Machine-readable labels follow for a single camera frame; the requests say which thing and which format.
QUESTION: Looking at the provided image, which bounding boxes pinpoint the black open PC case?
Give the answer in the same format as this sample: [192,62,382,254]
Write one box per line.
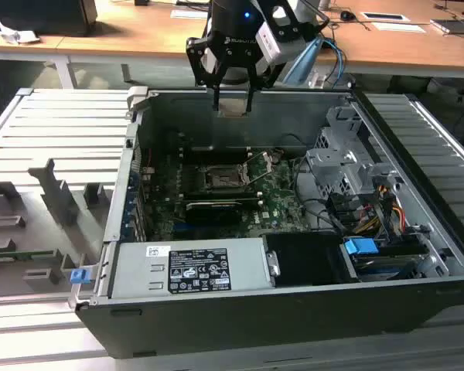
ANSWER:
[73,87,464,360]

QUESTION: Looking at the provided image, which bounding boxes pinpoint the grey laptop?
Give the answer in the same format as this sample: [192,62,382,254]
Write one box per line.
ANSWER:
[429,17,464,39]

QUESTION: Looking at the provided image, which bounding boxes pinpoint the grey parts rack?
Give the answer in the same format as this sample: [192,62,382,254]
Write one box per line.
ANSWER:
[0,158,113,298]

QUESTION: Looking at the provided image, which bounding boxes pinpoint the black plastic connector block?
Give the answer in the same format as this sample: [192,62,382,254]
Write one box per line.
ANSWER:
[329,192,363,225]

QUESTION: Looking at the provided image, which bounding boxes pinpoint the black RAM slot white clips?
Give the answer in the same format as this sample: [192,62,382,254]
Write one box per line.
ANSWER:
[179,151,254,158]
[179,145,252,151]

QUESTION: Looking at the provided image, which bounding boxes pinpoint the white paper sheet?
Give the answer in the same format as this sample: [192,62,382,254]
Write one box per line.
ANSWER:
[169,9,210,20]
[370,22,427,34]

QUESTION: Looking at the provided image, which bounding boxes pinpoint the grey power supply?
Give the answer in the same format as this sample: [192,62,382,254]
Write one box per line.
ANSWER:
[110,237,275,298]

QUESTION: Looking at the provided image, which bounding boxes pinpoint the silver metal drive cage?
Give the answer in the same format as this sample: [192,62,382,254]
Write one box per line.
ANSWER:
[305,107,395,202]

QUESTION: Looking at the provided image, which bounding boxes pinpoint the thick black cable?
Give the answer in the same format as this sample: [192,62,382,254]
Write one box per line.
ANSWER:
[292,156,345,233]

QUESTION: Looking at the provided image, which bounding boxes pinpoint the blue cable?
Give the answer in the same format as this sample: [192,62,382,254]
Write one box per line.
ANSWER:
[319,37,348,85]

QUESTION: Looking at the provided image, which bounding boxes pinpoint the black camera bracket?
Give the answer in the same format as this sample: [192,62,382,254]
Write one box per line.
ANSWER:
[270,0,318,43]

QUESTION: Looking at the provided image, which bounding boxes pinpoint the metal socket cover frame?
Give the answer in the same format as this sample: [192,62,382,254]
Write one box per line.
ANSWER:
[241,151,275,186]

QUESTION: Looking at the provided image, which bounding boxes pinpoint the green motherboard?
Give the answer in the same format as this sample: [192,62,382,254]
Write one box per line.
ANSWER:
[138,145,314,240]

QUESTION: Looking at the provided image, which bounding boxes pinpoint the thin black cable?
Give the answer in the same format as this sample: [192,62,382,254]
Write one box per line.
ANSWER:
[277,132,309,155]

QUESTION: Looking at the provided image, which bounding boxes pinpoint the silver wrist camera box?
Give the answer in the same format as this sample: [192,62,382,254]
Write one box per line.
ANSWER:
[254,21,291,65]

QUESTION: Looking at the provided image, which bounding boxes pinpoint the hard disk in blue carrier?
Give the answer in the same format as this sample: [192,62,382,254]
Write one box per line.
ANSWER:
[343,237,418,280]

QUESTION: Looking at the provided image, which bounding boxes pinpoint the wooden desk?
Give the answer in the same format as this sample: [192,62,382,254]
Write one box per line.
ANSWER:
[0,0,464,90]

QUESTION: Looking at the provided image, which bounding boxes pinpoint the black graphics card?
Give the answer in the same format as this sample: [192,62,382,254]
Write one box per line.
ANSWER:
[183,198,256,229]

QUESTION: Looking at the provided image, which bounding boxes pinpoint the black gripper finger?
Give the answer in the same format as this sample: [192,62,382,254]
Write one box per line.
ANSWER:
[186,36,222,112]
[245,60,284,116]

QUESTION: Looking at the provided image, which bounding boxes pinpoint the black plastic air duct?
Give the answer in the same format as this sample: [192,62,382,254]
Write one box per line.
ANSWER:
[262,231,357,287]

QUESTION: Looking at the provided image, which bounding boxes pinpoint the black box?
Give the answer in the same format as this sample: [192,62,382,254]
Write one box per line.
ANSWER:
[0,0,98,36]

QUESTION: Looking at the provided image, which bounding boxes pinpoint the green RAM stick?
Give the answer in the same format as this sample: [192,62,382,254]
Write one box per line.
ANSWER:
[0,250,57,260]

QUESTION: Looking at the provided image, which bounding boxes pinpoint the crumpled white paper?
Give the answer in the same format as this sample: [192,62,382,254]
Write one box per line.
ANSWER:
[0,21,39,46]

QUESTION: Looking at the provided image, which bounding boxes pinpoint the yellow red power wires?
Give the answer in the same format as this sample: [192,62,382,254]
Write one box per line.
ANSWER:
[354,184,409,237]

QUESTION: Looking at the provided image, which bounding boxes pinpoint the silver CPU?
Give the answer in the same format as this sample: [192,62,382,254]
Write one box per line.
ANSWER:
[218,100,248,117]

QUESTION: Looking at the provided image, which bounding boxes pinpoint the CPU socket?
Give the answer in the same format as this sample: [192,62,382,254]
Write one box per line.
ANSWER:
[199,162,256,193]

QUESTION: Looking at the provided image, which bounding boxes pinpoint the grey plastic case latch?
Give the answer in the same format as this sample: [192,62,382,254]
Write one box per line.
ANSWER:
[126,87,150,113]

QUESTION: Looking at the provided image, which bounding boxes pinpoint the white framed tablet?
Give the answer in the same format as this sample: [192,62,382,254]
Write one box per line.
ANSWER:
[361,11,411,22]

